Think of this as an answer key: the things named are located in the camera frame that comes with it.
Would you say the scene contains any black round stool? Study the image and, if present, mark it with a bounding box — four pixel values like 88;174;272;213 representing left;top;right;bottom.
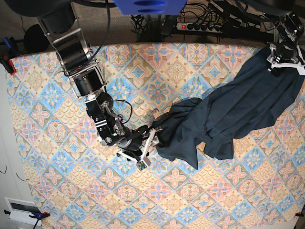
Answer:
23;24;54;54

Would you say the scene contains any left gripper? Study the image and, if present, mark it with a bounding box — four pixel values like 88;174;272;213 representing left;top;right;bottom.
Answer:
268;42;301;63

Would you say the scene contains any white power strip red switch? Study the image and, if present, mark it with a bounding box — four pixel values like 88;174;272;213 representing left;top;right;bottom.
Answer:
176;22;221;33

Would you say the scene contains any red black clamp upper left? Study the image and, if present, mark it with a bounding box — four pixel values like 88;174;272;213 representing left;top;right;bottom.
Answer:
0;37;17;75

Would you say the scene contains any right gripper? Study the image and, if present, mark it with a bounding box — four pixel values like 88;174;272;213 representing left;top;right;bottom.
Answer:
116;126;154;155

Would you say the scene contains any dark navy t-shirt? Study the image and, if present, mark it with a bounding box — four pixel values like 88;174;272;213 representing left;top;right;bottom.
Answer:
152;47;305;169

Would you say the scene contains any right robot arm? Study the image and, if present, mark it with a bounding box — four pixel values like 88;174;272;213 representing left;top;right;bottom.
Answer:
6;0;157;160

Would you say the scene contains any blue clamp lower left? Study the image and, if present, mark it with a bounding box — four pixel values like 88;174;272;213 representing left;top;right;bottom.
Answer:
4;210;50;229

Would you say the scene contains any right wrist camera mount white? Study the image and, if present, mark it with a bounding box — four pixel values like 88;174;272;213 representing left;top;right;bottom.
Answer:
117;126;162;171

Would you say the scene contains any patterned colourful tablecloth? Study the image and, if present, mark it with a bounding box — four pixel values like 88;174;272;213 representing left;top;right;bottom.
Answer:
6;43;305;229

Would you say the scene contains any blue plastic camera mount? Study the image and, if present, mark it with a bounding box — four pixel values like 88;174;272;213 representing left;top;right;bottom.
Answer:
113;0;187;15

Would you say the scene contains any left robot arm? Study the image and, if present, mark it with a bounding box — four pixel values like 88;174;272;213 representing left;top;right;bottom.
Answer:
235;0;305;68

